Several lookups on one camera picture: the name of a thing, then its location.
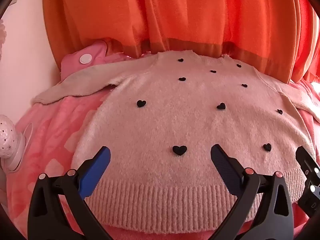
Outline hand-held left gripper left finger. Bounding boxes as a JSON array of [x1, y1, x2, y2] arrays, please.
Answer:
[[27, 146, 113, 240]]

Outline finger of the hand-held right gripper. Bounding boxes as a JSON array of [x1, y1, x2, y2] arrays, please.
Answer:
[[295, 145, 320, 180]]

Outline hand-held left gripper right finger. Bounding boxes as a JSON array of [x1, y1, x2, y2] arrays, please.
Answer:
[[210, 144, 294, 240]]

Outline cream sweater with black hearts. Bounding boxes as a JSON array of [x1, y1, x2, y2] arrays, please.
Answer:
[[32, 51, 320, 233]]

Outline pink patterned fleece blanket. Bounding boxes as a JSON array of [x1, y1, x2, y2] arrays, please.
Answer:
[[5, 79, 320, 240]]

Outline white star-patterned lamp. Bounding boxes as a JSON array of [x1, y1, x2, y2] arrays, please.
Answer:
[[0, 115, 25, 173]]

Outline orange curtain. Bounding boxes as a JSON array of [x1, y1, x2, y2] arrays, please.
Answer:
[[42, 0, 320, 84]]

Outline white cable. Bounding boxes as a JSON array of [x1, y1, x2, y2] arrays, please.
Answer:
[[23, 123, 34, 153]]

